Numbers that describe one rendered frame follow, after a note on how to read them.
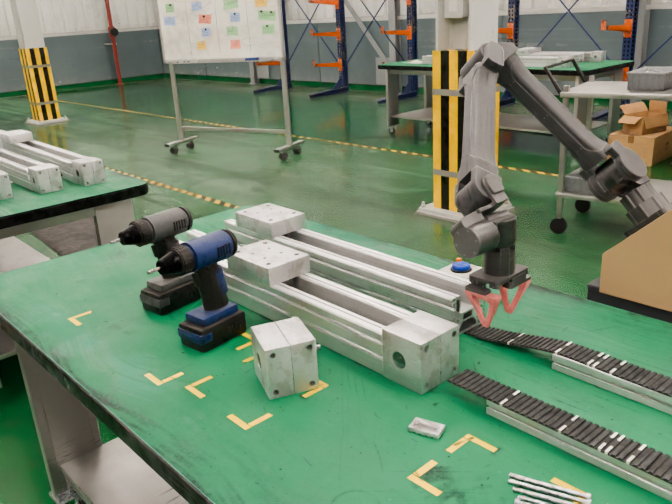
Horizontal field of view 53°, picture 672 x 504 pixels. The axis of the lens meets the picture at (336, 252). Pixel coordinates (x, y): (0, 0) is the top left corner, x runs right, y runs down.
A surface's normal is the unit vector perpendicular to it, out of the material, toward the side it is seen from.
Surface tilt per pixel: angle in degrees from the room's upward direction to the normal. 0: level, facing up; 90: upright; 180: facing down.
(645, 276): 90
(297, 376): 90
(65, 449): 90
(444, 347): 90
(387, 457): 0
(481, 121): 44
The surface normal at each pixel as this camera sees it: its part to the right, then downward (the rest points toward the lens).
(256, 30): -0.46, 0.33
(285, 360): 0.35, 0.30
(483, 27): 0.67, 0.22
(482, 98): 0.40, -0.51
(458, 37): -0.74, 0.27
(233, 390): -0.06, -0.94
